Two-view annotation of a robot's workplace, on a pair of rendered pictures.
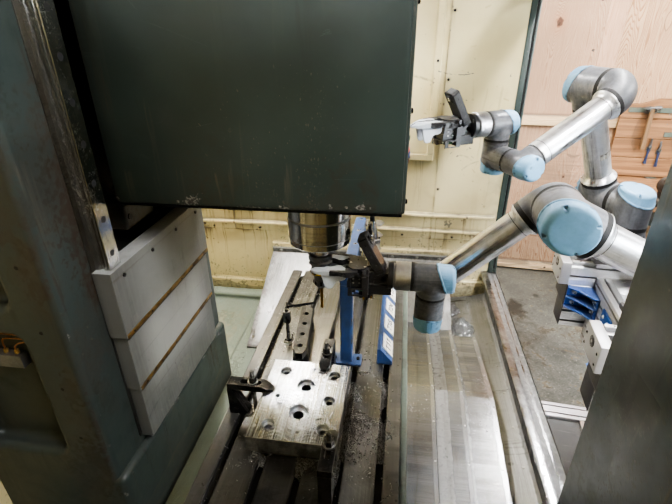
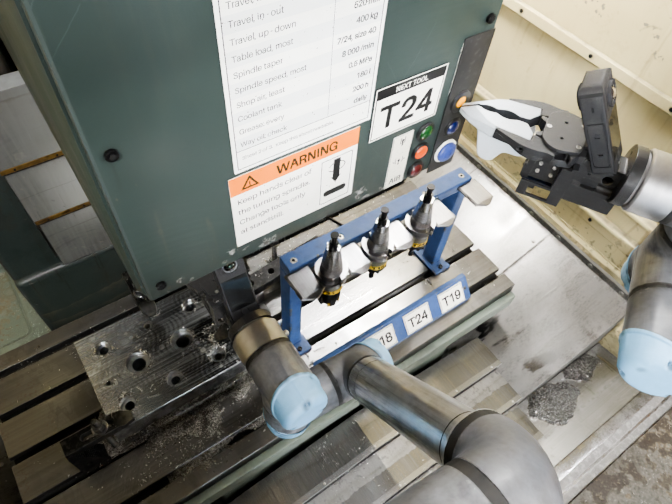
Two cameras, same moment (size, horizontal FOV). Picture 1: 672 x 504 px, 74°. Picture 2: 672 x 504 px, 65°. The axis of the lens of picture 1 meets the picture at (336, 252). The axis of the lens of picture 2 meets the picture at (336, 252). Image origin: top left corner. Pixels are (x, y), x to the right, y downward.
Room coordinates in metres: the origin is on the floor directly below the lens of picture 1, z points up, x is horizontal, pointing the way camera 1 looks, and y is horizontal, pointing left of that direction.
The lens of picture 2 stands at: (0.80, -0.47, 2.04)
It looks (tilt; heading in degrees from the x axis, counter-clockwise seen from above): 54 degrees down; 42
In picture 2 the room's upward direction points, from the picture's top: 6 degrees clockwise
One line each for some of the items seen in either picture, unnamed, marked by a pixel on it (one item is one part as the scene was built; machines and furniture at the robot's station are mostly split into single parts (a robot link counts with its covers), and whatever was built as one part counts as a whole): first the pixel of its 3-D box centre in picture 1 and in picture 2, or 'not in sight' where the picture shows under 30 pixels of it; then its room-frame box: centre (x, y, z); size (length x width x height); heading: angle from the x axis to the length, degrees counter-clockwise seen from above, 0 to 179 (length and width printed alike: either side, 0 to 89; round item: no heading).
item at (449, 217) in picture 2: not in sight; (439, 214); (1.48, -0.13, 1.21); 0.07 x 0.05 x 0.01; 81
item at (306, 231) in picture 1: (319, 217); not in sight; (1.02, 0.04, 1.47); 0.16 x 0.16 x 0.12
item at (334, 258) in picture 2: not in sight; (332, 257); (1.21, -0.09, 1.26); 0.04 x 0.04 x 0.07
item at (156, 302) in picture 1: (172, 310); (122, 157); (1.09, 0.48, 1.16); 0.48 x 0.05 x 0.51; 171
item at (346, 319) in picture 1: (346, 323); (291, 307); (1.17, -0.03, 1.05); 0.10 x 0.05 x 0.30; 81
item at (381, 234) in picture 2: not in sight; (380, 233); (1.32, -0.11, 1.26); 0.04 x 0.04 x 0.07
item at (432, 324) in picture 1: (428, 307); (297, 401); (1.00, -0.25, 1.22); 0.11 x 0.08 x 0.11; 168
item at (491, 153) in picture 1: (497, 156); (667, 270); (1.38, -0.51, 1.52); 0.11 x 0.08 x 0.11; 20
